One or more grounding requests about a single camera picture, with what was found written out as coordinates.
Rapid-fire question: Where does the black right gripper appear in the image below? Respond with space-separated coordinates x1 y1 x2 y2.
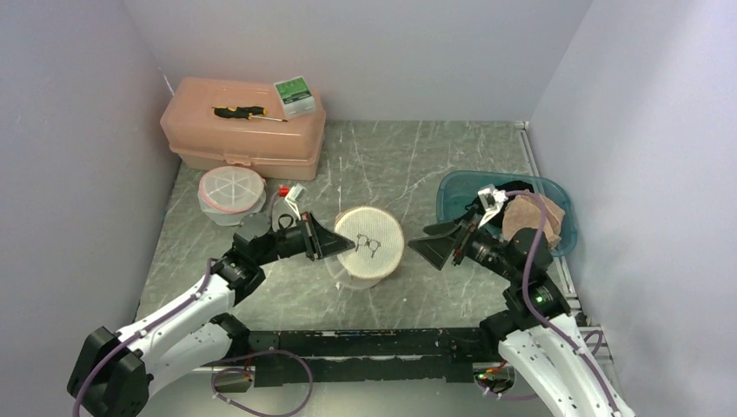
408 204 521 281

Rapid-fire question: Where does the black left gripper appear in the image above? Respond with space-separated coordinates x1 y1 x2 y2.
256 210 355 266

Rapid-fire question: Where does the beige mesh laundry bag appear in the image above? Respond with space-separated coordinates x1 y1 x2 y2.
326 206 405 290

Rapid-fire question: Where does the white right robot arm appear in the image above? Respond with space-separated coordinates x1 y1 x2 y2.
408 219 635 416

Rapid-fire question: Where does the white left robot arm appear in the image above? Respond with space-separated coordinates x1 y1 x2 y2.
67 212 355 416

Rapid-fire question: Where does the black bra in basin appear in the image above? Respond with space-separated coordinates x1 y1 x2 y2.
465 181 534 228

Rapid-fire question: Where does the beige bra in basin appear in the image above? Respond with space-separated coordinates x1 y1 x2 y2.
501 195 566 249

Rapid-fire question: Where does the pink rimmed mesh laundry bag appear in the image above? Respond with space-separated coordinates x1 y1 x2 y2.
197 166 266 227

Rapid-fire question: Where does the teal plastic basin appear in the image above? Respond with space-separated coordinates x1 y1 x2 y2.
436 170 578 257

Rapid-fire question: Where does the pink plastic storage box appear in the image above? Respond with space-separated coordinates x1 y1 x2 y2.
160 77 326 181

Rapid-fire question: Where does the small green white box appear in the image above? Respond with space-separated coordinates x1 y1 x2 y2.
273 76 317 120

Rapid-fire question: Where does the black yellow screwdriver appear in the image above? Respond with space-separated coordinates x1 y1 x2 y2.
212 106 288 122

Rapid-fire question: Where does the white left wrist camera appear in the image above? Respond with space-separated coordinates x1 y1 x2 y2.
278 183 306 219

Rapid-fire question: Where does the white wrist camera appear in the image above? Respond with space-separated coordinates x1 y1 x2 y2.
278 183 306 219
477 185 508 228

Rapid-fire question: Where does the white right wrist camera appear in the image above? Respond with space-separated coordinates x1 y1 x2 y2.
477 185 508 228

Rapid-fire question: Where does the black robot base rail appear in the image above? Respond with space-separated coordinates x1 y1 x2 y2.
213 328 501 387

